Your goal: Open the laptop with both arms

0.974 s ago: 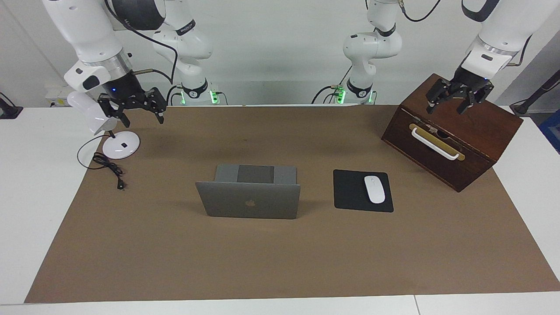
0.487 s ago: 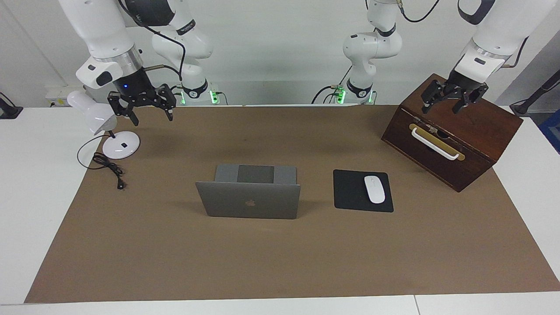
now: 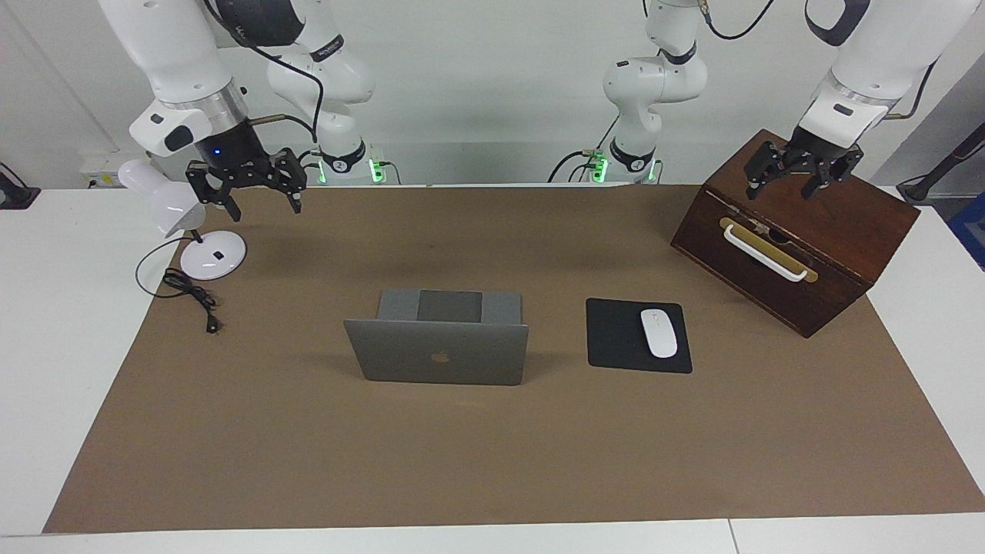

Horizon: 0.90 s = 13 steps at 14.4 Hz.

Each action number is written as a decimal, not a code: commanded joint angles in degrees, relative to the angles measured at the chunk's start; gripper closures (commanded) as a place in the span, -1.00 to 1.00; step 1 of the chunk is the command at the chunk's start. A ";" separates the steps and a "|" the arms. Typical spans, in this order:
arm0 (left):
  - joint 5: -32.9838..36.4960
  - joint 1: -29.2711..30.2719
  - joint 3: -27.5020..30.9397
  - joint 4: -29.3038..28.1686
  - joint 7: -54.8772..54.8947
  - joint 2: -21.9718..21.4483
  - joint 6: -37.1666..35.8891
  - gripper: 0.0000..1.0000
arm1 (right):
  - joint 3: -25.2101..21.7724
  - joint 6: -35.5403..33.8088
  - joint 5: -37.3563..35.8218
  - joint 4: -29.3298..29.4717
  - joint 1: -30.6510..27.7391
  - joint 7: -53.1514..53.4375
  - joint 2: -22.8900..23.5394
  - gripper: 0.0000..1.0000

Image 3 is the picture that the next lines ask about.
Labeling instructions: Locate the silver apple laptop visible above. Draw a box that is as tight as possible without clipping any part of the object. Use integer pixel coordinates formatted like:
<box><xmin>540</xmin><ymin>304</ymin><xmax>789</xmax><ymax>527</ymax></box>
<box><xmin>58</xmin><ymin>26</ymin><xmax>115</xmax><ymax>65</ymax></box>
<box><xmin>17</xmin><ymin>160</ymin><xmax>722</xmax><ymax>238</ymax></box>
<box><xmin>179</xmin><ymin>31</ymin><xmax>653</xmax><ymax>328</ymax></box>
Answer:
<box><xmin>343</xmin><ymin>289</ymin><xmax>530</xmax><ymax>387</ymax></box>

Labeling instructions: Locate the dark brown wooden box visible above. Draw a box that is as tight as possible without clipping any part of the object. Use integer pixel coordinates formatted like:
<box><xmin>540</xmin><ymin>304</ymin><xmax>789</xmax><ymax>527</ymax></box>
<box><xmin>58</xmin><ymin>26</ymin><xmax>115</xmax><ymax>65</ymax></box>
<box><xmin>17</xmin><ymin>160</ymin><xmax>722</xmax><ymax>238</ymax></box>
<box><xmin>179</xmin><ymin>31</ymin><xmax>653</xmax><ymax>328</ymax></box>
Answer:
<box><xmin>670</xmin><ymin>128</ymin><xmax>921</xmax><ymax>339</ymax></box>

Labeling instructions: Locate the white desk lamp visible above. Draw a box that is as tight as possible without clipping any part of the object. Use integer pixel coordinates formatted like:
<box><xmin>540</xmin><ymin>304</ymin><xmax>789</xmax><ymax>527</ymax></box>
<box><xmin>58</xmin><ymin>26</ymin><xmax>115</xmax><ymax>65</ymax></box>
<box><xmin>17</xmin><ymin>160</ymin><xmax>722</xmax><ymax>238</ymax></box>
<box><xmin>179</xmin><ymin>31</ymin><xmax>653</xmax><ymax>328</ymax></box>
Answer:
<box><xmin>117</xmin><ymin>159</ymin><xmax>248</xmax><ymax>281</ymax></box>

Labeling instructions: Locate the black stand with pole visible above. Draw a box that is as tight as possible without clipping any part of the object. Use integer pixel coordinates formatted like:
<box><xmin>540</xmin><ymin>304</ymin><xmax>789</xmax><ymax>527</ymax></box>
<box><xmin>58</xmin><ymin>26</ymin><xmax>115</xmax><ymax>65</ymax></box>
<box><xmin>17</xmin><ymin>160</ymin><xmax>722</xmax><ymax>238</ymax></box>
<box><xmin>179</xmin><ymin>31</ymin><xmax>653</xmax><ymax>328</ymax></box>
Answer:
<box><xmin>897</xmin><ymin>123</ymin><xmax>985</xmax><ymax>203</ymax></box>

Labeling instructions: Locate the blue crate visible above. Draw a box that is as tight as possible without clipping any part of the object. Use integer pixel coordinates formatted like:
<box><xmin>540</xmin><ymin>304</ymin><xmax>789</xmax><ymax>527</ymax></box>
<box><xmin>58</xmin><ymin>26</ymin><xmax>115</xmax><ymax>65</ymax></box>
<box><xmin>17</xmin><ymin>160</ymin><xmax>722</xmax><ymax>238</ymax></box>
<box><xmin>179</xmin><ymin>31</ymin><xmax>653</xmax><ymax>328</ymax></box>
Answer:
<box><xmin>948</xmin><ymin>192</ymin><xmax>985</xmax><ymax>272</ymax></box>

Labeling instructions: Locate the white computer mouse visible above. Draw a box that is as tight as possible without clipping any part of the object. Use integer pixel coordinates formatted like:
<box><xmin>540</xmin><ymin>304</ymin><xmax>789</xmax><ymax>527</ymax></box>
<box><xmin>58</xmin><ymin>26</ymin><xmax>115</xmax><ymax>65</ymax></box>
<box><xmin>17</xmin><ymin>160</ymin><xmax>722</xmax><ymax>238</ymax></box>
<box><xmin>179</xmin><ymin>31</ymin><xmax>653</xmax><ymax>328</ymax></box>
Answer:
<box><xmin>640</xmin><ymin>309</ymin><xmax>679</xmax><ymax>359</ymax></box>

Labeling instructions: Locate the black mouse pad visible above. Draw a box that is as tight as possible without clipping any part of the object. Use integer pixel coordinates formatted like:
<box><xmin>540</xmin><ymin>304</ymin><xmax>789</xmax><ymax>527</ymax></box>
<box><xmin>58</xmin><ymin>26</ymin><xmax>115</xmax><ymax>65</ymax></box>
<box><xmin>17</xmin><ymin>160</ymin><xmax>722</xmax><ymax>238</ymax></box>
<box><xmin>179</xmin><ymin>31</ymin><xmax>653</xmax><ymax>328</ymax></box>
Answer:
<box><xmin>586</xmin><ymin>298</ymin><xmax>693</xmax><ymax>375</ymax></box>

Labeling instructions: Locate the black stand foot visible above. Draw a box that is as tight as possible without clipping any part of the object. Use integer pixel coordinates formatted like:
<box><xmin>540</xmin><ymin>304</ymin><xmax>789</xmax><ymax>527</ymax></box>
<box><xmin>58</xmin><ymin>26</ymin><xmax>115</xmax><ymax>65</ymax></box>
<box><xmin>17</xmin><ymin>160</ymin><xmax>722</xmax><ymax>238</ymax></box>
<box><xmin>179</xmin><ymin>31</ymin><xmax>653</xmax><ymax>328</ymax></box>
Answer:
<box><xmin>0</xmin><ymin>162</ymin><xmax>41</xmax><ymax>210</ymax></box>

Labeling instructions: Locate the brown table mat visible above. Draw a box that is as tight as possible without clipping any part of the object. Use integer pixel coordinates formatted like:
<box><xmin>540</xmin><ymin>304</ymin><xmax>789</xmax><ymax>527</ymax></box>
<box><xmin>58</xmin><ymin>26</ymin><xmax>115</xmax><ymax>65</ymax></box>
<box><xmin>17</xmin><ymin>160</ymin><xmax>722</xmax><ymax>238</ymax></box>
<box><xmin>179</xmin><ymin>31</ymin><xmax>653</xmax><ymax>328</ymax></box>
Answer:
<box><xmin>42</xmin><ymin>183</ymin><xmax>985</xmax><ymax>534</ymax></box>

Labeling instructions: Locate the black right arm base cable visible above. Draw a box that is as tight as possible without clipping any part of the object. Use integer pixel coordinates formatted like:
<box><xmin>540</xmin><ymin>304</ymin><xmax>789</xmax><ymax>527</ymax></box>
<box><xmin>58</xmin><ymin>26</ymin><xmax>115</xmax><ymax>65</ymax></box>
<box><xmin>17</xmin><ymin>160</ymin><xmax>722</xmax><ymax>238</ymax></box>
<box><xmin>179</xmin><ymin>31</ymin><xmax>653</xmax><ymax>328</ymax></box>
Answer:
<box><xmin>296</xmin><ymin>149</ymin><xmax>326</xmax><ymax>187</ymax></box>

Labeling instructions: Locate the black arm base cable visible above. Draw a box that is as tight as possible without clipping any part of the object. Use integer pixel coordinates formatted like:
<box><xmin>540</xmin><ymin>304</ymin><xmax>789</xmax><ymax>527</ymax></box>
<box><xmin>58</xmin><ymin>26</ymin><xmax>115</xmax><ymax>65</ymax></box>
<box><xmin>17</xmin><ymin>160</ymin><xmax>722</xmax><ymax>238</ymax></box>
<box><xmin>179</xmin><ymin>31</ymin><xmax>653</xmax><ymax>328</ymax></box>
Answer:
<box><xmin>548</xmin><ymin>115</ymin><xmax>620</xmax><ymax>184</ymax></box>
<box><xmin>296</xmin><ymin>149</ymin><xmax>326</xmax><ymax>187</ymax></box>

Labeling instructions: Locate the white box handle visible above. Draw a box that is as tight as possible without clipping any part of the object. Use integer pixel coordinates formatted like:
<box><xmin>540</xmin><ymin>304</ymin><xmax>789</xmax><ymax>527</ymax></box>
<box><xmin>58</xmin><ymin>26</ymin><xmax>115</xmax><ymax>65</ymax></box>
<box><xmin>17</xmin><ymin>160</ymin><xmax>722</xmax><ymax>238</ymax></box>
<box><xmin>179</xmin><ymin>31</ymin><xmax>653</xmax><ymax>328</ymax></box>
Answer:
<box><xmin>723</xmin><ymin>223</ymin><xmax>810</xmax><ymax>282</ymax></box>

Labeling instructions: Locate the black lamp cable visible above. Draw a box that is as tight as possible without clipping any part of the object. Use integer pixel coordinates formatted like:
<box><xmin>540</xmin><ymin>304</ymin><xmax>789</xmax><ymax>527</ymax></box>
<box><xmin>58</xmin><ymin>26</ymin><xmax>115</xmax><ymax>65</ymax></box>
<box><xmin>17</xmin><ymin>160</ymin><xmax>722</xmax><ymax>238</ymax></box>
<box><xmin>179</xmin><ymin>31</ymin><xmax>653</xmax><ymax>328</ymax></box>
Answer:
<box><xmin>135</xmin><ymin>236</ymin><xmax>222</xmax><ymax>335</ymax></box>

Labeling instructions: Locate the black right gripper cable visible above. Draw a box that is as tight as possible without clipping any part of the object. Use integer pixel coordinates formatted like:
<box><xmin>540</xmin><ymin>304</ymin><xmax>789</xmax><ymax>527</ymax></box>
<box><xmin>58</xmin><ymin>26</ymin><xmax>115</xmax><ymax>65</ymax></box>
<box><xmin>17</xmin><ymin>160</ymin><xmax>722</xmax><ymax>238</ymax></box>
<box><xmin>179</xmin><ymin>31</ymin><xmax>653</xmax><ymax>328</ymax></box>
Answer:
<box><xmin>204</xmin><ymin>0</ymin><xmax>324</xmax><ymax>147</ymax></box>

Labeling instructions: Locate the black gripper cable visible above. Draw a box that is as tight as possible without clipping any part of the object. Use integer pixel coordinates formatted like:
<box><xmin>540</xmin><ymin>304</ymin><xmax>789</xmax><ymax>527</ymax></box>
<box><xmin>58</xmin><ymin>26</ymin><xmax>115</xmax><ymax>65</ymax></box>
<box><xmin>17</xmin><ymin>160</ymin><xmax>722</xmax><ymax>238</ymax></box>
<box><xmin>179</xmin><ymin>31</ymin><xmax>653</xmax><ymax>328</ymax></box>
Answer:
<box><xmin>695</xmin><ymin>0</ymin><xmax>936</xmax><ymax>122</ymax></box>
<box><xmin>204</xmin><ymin>0</ymin><xmax>324</xmax><ymax>147</ymax></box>

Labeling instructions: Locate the white wall power outlet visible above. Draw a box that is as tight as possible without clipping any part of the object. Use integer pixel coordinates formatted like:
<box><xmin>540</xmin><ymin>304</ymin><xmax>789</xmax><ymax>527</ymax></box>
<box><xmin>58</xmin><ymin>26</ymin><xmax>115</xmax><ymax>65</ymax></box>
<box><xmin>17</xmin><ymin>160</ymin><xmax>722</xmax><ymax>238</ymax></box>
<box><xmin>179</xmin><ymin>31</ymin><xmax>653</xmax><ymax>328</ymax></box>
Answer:
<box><xmin>79</xmin><ymin>149</ymin><xmax>155</xmax><ymax>188</ymax></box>

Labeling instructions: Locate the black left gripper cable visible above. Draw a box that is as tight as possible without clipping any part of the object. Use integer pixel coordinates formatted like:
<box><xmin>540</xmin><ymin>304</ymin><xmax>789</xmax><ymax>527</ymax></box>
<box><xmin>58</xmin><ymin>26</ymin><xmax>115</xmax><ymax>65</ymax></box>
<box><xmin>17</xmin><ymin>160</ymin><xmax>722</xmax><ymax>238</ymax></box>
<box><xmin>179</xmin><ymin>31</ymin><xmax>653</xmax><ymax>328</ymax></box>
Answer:
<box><xmin>695</xmin><ymin>0</ymin><xmax>936</xmax><ymax>122</ymax></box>

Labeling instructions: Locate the black left arm base cable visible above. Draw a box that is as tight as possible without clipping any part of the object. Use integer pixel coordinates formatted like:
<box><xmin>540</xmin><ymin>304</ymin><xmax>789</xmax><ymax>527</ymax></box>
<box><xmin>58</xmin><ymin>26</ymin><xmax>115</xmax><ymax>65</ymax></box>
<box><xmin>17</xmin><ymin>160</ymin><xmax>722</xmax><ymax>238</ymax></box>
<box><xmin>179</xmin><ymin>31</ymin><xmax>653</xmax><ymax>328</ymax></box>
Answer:
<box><xmin>548</xmin><ymin>115</ymin><xmax>620</xmax><ymax>184</ymax></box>

